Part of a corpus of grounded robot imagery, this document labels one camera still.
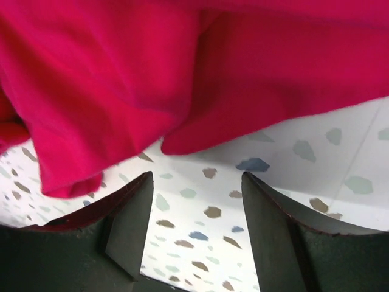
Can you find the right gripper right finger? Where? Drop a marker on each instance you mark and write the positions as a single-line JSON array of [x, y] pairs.
[[299, 249]]

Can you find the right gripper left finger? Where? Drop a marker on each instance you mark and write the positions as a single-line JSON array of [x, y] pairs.
[[97, 248]]

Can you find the pink t shirt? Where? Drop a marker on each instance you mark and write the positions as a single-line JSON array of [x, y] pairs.
[[94, 83]]

